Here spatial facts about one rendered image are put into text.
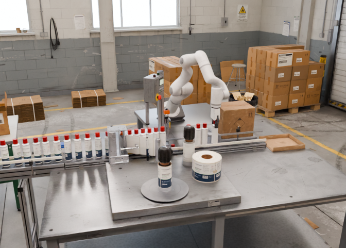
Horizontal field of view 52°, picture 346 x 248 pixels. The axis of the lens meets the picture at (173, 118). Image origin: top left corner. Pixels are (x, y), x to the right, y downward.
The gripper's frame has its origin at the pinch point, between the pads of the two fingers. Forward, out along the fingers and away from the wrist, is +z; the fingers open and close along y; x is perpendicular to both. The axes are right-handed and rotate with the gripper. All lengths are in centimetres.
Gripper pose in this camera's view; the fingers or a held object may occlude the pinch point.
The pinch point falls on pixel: (214, 125)
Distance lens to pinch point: 292.7
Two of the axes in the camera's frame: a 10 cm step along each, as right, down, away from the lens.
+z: 0.0, 9.4, 3.3
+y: 2.3, 3.2, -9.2
